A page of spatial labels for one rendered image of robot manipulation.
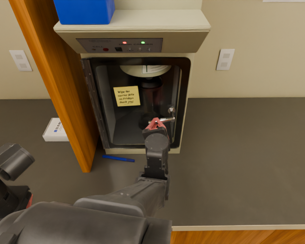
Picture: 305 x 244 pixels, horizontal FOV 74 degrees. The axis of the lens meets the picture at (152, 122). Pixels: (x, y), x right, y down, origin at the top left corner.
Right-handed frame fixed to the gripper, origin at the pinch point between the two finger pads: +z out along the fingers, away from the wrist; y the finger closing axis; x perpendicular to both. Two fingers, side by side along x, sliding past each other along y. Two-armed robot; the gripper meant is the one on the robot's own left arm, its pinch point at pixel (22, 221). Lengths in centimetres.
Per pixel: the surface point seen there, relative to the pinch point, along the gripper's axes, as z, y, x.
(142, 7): -42, 33, -32
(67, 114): -15.6, 24.4, -9.3
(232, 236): 37, 6, -67
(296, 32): -19, 76, -103
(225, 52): -10, 75, -72
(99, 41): -36.8, 25.0, -22.6
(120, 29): -40, 22, -28
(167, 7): -41, 33, -38
